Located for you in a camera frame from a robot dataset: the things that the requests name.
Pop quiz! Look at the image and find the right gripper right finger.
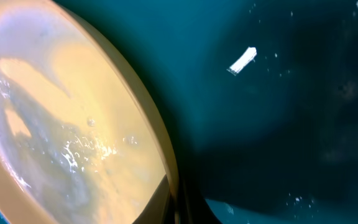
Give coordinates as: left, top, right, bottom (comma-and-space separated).
178, 180, 221, 224

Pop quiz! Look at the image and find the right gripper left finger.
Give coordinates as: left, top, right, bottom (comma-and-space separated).
133, 176, 175, 224

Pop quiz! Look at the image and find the yellow plate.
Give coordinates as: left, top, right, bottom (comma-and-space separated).
0, 1, 178, 223

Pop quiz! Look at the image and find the teal plastic tray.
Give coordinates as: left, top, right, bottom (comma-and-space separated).
0, 1, 358, 223

